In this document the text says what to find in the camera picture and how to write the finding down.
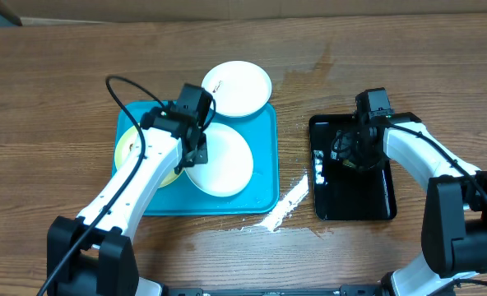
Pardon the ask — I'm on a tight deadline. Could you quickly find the white plate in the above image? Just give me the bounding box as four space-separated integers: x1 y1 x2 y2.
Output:
185 123 253 197
202 61 272 118

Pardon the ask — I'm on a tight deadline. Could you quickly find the green yellow sponge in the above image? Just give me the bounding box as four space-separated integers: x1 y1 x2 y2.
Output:
342 160 357 169

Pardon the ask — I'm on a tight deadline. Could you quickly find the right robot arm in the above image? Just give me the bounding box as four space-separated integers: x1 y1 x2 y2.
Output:
331 88 487 295

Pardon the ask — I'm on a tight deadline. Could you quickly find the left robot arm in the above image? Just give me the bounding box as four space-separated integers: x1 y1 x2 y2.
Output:
39 84 213 295

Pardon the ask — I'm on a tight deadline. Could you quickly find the black rectangular tray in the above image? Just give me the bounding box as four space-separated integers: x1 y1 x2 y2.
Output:
308 114 397 220

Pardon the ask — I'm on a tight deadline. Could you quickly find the teal plastic tray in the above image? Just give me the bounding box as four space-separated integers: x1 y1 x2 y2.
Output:
110 99 281 217

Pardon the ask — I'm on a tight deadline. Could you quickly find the yellow plate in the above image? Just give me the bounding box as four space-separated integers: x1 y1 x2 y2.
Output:
114 127 183 187

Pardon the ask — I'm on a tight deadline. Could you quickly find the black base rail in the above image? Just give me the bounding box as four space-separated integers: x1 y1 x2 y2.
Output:
162 284 390 296

